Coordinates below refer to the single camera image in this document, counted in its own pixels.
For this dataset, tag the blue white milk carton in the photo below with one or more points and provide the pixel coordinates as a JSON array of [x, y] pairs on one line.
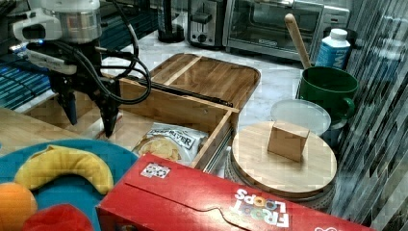
[[333, 49]]

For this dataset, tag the wooden utensil handle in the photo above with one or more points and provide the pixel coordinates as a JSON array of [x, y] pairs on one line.
[[293, 29]]

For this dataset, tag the red plush fruit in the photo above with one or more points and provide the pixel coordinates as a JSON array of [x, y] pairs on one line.
[[62, 217]]

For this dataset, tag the red Froot Loops box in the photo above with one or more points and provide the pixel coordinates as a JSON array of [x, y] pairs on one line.
[[159, 195]]

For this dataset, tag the green mug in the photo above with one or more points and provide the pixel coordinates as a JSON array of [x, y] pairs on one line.
[[331, 88]]

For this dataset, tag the silver toaster oven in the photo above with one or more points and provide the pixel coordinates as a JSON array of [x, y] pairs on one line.
[[258, 26]]

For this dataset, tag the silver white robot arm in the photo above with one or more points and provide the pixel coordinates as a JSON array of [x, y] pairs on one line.
[[63, 36]]

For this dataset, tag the light wooden drawer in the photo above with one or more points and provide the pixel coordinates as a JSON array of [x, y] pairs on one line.
[[212, 118]]

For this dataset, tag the wooden block on lid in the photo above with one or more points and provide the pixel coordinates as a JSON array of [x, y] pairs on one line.
[[287, 140]]

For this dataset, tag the Deep River chips bag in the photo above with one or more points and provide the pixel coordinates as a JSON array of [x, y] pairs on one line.
[[172, 142]]

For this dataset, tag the yellow plush banana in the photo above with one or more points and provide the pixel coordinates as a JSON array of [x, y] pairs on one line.
[[56, 161]]

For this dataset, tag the round wooden lid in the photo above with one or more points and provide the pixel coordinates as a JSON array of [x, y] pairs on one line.
[[310, 182]]

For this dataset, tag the blue plate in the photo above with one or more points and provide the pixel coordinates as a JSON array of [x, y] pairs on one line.
[[71, 189]]

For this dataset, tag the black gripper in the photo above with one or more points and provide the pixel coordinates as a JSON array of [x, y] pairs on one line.
[[88, 79]]

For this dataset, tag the dark wooden cutting board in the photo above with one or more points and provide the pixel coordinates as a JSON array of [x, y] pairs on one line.
[[233, 83]]

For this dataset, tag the black coffee maker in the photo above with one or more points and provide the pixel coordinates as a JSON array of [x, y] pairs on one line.
[[171, 25]]

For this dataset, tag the black metal drawer handle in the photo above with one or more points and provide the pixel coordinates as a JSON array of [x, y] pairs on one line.
[[170, 89]]

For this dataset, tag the silver toaster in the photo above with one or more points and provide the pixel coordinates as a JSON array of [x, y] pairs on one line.
[[205, 23]]

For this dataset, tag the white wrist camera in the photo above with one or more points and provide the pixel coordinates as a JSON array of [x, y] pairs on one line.
[[51, 63]]

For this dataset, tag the orange plush fruit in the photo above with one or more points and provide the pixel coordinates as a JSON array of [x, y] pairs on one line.
[[17, 204]]

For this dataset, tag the butter stick package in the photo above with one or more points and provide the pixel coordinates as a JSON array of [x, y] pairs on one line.
[[97, 132]]

